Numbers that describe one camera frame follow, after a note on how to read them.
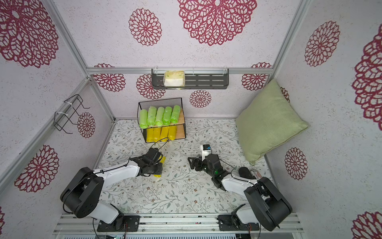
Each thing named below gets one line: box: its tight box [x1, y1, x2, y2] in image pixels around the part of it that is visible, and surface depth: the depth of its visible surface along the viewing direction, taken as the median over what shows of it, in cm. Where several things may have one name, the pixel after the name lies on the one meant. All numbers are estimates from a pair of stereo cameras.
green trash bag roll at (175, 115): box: [170, 105, 181, 124], surface depth 98 cm
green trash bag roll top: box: [147, 106, 157, 126], surface depth 97 cm
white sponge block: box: [164, 70, 186, 88], surface depth 92 cm
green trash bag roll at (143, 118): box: [139, 109, 148, 129], surface depth 95 cm
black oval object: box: [238, 166, 258, 180], surface depth 92 cm
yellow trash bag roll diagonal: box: [167, 125, 177, 141], surface depth 109 cm
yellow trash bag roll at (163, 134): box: [159, 126, 170, 142], surface depth 108 cm
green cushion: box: [235, 78, 310, 166], surface depth 83 cm
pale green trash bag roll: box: [155, 106, 165, 127], surface depth 96 cm
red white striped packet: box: [254, 170, 263, 180], surface depth 89 cm
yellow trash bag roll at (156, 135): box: [153, 127, 162, 143], surface depth 106 cm
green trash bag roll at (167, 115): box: [162, 106, 173, 126], surface depth 97 cm
